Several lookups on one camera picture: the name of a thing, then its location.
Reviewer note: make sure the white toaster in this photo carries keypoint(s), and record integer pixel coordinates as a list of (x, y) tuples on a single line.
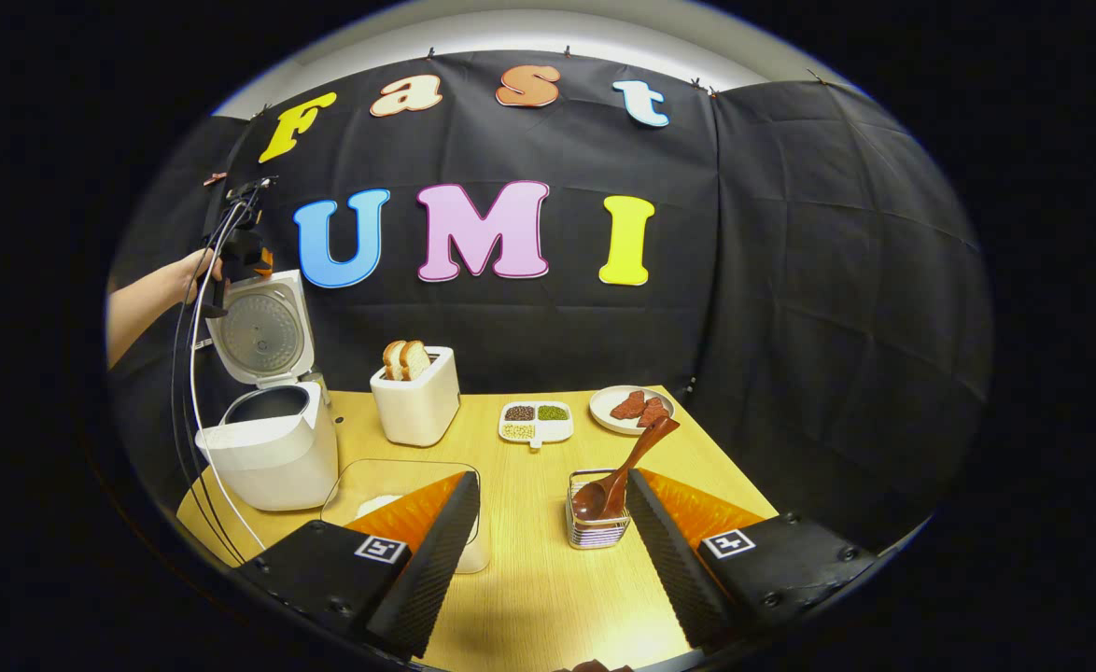
[(417, 411)]

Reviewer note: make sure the red meat slice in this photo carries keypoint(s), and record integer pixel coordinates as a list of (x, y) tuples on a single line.
[(627, 406), (653, 411)]

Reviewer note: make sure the clear plastic bottle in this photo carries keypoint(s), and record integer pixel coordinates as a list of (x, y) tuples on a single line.
[(322, 387)]

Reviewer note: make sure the brown beans pile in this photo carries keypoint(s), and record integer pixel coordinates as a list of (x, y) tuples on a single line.
[(519, 412)]

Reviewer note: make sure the brown wooden spoon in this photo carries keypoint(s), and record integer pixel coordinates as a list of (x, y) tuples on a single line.
[(595, 499)]

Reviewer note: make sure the yellow beans pile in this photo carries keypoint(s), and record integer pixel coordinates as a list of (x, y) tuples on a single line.
[(518, 431)]

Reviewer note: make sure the green beans pile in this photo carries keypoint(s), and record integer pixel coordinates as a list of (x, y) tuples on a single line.
[(553, 412)]

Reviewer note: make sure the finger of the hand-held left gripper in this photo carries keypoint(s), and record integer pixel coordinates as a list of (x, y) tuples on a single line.
[(261, 263)]

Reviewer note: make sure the white rice cooker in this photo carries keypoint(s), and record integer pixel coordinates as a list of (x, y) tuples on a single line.
[(277, 467)]

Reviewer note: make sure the clear plastic container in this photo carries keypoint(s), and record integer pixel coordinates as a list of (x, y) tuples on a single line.
[(399, 476)]

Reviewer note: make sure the black backdrop cloth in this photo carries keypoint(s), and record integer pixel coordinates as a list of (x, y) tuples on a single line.
[(791, 280)]

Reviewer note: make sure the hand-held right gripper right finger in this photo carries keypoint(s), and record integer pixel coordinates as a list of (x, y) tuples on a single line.
[(674, 569)]

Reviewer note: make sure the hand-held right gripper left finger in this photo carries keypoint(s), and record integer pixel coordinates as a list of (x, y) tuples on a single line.
[(431, 569)]

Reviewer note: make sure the white divided dish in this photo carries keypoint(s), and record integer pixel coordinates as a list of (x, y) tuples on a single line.
[(553, 431)]

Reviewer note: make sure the bread slice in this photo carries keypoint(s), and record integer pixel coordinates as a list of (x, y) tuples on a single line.
[(415, 358), (393, 361)]

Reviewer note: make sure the white round plate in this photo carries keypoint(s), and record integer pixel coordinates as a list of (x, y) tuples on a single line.
[(601, 411)]

